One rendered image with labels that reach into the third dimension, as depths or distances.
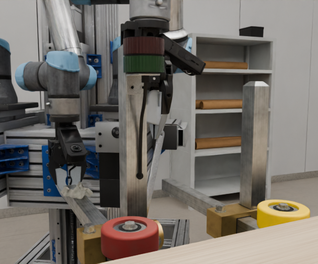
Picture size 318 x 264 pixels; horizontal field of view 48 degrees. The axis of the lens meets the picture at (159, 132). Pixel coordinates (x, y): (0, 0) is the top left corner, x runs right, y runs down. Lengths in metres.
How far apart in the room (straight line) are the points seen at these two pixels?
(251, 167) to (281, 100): 3.60
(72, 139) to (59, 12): 0.40
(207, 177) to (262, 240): 3.34
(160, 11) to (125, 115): 0.20
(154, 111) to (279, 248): 0.32
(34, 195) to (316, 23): 3.93
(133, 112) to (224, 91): 3.26
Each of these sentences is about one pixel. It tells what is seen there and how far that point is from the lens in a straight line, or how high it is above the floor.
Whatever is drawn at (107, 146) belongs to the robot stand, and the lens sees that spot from 1.07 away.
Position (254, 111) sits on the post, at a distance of 0.68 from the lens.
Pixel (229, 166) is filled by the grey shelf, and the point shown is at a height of 0.25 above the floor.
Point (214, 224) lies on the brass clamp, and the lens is 0.69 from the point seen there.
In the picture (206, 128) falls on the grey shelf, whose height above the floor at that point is 0.68.
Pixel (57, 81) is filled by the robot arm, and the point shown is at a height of 1.11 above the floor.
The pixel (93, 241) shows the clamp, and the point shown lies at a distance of 0.58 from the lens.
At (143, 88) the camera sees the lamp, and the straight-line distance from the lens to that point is 0.56.
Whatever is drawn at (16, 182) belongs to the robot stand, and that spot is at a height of 0.77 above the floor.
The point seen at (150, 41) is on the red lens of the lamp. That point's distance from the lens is 0.51.
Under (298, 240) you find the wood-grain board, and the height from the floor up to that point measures 0.90.
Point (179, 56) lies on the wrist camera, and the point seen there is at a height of 1.15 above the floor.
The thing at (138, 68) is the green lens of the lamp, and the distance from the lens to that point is 0.50.
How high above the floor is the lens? 1.10
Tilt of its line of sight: 7 degrees down
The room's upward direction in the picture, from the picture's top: straight up
